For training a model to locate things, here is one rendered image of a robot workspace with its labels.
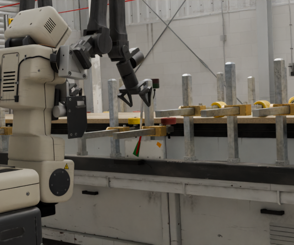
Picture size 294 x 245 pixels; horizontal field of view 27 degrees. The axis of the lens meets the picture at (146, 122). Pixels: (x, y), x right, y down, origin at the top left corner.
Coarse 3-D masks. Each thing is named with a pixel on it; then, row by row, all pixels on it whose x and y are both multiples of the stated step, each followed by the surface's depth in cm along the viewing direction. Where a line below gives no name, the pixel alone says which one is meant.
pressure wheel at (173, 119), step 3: (168, 117) 320; (171, 117) 322; (174, 117) 320; (162, 120) 318; (165, 120) 317; (168, 120) 316; (171, 120) 317; (174, 120) 318; (162, 123) 318; (165, 123) 317; (168, 123) 316; (171, 123) 317; (174, 123) 318; (168, 135) 320; (168, 138) 320
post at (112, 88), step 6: (108, 84) 329; (114, 84) 328; (108, 90) 329; (114, 90) 328; (108, 96) 330; (114, 96) 328; (114, 102) 328; (114, 108) 328; (114, 114) 328; (114, 120) 328; (114, 126) 328; (114, 144) 329; (114, 150) 330
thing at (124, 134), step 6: (168, 126) 319; (120, 132) 290; (126, 132) 293; (132, 132) 296; (138, 132) 300; (144, 132) 303; (150, 132) 307; (168, 132) 318; (114, 138) 289; (120, 138) 290
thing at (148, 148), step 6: (126, 144) 323; (132, 144) 320; (144, 144) 315; (150, 144) 312; (162, 144) 307; (126, 150) 323; (132, 150) 320; (144, 150) 315; (150, 150) 312; (156, 150) 310; (162, 150) 307; (126, 156) 323; (132, 156) 321; (138, 156) 318; (144, 156) 315; (150, 156) 313; (156, 156) 310; (162, 156) 307
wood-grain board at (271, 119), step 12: (12, 120) 415; (60, 120) 384; (96, 120) 363; (108, 120) 357; (120, 120) 351; (144, 120) 339; (156, 120) 333; (180, 120) 323; (204, 120) 313; (216, 120) 308; (240, 120) 299; (252, 120) 295; (264, 120) 290; (288, 120) 282
